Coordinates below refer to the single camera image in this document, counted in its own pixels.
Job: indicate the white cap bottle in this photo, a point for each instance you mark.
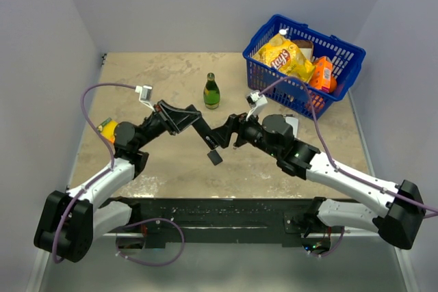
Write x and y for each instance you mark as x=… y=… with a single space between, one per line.
x=282 y=32

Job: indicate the blue plastic shopping basket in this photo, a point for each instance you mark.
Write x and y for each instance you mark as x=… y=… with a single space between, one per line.
x=290 y=91

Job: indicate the orange fruit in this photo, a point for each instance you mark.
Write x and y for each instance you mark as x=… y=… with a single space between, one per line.
x=317 y=102

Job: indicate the black battery cover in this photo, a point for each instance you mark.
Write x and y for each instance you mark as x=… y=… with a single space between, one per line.
x=214 y=157

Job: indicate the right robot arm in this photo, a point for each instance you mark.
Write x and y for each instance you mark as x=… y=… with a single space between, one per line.
x=392 y=210

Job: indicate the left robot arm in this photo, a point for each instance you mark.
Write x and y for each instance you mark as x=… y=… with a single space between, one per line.
x=73 y=219

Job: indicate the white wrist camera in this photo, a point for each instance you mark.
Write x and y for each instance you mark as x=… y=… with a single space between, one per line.
x=257 y=102
x=144 y=94

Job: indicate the green glass bottle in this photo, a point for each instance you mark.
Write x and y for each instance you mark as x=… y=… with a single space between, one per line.
x=211 y=92

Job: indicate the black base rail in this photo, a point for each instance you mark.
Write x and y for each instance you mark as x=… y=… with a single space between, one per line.
x=288 y=222

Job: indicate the white rectangular box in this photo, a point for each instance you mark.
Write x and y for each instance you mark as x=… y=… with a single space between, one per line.
x=293 y=122

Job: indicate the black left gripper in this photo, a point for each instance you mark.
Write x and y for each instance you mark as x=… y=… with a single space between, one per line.
x=174 y=119

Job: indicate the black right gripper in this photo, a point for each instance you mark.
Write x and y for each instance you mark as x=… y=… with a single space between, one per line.
x=235 y=123

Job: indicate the yellow chips bag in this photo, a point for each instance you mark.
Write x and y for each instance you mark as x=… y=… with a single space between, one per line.
x=285 y=56

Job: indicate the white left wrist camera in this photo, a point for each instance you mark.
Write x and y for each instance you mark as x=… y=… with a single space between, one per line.
x=144 y=94

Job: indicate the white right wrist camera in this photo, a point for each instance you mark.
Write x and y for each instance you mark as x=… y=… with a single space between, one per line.
x=257 y=102

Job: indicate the black remote control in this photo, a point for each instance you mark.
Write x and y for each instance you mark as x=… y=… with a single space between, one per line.
x=206 y=133

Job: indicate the orange juice carton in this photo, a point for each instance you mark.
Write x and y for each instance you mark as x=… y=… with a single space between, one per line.
x=322 y=75

